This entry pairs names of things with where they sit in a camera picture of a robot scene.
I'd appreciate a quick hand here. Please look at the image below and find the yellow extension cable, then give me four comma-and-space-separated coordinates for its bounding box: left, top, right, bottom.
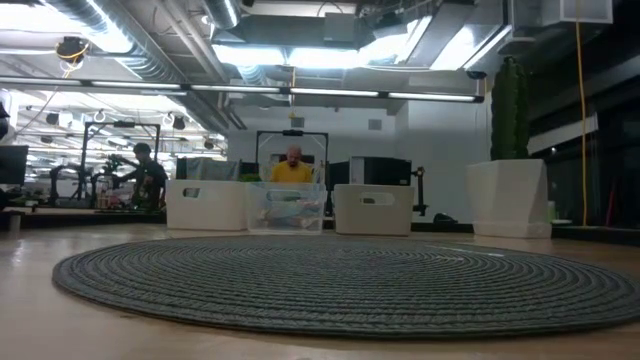
573, 0, 590, 228

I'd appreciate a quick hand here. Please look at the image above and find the ceiling cable reel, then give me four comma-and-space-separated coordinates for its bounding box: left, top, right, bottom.
53, 35, 93, 79

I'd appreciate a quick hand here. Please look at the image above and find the round dark grey plate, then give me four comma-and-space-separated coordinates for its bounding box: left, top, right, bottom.
50, 233, 640, 342

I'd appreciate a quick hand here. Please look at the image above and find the white plastic bin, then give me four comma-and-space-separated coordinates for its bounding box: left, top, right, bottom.
165, 178, 249, 233
332, 183, 416, 238

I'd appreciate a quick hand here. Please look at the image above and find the green cactus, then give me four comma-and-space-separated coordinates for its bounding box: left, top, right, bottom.
489, 54, 532, 162

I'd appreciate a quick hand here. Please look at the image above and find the black frame bracket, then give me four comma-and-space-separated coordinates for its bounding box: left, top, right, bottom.
410, 165, 431, 218

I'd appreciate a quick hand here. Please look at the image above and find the white plant pot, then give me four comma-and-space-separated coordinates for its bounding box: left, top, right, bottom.
464, 157, 554, 240

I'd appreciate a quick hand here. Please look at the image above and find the clear plastic bin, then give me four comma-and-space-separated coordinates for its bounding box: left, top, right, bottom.
245, 181, 329, 236

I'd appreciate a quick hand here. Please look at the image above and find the black computer monitor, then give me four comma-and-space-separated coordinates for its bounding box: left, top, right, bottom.
326, 155, 414, 191
0, 144, 30, 187

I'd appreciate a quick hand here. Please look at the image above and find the person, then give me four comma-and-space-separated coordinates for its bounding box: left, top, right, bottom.
112, 141, 170, 212
269, 144, 315, 185

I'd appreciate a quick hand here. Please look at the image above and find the long LED light bar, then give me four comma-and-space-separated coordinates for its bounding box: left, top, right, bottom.
0, 75, 486, 105

